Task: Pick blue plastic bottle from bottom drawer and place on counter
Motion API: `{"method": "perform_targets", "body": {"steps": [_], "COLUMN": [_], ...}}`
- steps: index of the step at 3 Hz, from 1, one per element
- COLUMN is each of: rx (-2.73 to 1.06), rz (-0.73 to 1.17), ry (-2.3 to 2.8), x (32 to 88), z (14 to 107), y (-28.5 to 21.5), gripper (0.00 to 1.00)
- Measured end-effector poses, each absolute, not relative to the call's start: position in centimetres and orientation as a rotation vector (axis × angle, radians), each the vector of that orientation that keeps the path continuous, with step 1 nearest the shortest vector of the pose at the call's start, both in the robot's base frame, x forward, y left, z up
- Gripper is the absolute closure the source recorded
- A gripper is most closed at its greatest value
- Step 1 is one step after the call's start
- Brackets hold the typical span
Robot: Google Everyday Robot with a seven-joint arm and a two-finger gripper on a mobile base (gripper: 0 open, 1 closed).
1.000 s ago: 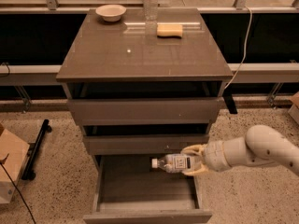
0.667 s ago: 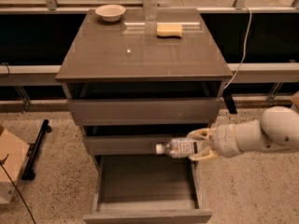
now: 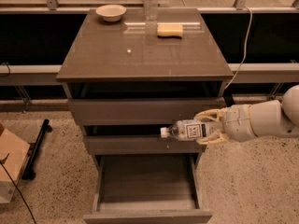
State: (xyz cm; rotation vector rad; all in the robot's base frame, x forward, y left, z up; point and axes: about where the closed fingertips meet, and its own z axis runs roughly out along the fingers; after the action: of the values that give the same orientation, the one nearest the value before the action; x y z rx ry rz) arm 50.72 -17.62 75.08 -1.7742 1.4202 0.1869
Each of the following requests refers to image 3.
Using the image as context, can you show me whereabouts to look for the yellow sponge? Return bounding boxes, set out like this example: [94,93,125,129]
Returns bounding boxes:
[157,24,183,38]

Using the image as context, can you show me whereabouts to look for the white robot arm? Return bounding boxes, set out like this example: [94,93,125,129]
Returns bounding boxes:
[194,85,299,144]

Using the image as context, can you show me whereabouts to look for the black cable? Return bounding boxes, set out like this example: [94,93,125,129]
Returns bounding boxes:
[0,162,37,224]

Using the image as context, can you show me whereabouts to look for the grey drawer cabinet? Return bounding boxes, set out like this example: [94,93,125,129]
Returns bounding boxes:
[55,7,235,170]

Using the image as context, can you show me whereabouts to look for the grey middle drawer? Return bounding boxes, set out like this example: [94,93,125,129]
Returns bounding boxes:
[83,124,206,155]

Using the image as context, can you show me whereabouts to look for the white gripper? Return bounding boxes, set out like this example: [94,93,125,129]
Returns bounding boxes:
[194,105,256,145]

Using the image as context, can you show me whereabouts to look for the white cable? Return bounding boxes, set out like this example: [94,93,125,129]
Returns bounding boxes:
[224,7,253,90]

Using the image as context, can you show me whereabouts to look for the grey drawer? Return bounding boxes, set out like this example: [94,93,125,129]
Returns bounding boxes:
[84,154,212,224]
[64,81,225,126]
[83,124,206,155]

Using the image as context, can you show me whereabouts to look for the grey bottom drawer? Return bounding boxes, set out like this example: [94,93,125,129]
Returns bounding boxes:
[84,154,212,224]

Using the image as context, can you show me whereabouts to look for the cardboard box left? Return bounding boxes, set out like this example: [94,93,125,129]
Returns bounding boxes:
[0,124,30,203]

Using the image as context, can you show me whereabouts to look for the white ceramic bowl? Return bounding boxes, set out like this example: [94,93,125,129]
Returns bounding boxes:
[95,5,126,22]

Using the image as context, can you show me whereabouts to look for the clear water bottle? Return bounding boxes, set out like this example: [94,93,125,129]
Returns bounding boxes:
[143,0,158,21]

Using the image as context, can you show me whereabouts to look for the grey top drawer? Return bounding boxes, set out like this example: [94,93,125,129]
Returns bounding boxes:
[64,81,225,126]

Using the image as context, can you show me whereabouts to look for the plastic bottle with label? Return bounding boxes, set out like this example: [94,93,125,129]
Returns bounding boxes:
[160,119,221,141]

